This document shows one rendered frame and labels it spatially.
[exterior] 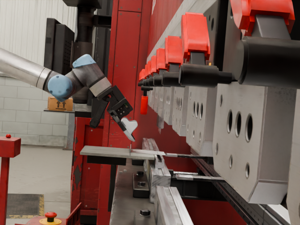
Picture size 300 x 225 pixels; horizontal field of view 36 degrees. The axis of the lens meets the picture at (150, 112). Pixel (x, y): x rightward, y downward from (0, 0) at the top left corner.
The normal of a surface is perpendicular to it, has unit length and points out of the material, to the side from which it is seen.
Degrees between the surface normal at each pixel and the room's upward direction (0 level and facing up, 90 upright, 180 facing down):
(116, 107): 90
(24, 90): 90
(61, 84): 90
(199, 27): 39
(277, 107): 90
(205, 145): 135
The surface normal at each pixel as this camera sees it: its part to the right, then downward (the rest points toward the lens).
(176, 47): 0.09, -0.73
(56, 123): 0.17, 0.07
